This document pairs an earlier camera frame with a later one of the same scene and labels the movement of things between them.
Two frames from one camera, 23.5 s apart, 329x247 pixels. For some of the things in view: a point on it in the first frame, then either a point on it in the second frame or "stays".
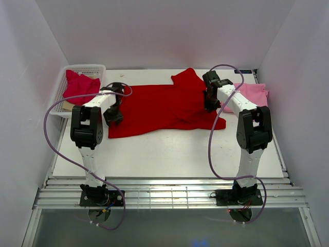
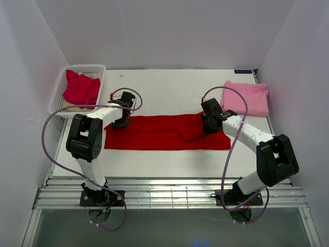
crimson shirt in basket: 79,84 stays
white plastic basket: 93,71 stays
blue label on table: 243,71 stays
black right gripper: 211,108 → 206,130
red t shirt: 149,108 → 182,132
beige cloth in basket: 67,106 stays
